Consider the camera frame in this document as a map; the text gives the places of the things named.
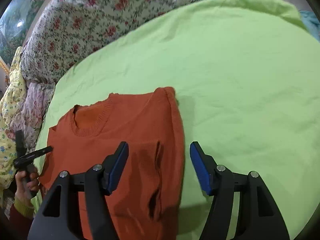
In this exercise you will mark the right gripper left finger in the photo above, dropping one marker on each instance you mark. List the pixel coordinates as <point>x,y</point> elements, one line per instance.
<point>59,214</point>

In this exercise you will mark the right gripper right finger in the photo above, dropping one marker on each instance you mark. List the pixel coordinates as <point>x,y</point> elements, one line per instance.
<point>243,195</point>

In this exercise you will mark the orange knit sweater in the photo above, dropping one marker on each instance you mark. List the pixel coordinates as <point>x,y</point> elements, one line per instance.
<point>145,203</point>

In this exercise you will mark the person's left hand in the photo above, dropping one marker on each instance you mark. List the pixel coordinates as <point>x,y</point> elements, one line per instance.
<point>26,183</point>

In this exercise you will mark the pink purple floral cloth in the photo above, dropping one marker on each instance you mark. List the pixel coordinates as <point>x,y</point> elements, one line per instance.
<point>30,113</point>

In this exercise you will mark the yellow floral quilt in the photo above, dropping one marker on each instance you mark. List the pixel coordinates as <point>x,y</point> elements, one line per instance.
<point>11,104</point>

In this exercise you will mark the gold framed landscape painting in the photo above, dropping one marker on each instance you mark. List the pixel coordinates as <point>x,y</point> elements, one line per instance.
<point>15,23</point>

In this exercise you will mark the light green bed sheet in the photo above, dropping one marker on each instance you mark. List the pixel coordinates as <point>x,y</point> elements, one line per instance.
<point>246,76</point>

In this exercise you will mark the red floral white quilt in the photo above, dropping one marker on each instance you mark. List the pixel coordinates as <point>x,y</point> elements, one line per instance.
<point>70,30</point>

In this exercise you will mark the light blue cloth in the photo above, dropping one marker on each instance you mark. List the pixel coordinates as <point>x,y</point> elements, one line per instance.
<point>311,22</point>

